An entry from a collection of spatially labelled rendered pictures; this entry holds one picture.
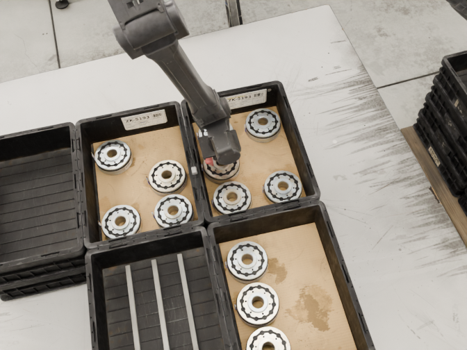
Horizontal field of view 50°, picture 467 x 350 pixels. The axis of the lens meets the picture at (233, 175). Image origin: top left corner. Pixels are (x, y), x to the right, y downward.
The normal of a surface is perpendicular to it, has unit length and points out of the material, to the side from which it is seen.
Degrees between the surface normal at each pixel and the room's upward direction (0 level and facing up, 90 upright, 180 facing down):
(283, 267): 0
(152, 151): 0
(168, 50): 101
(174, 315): 0
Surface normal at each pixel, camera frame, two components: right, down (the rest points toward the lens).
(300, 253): -0.04, -0.50
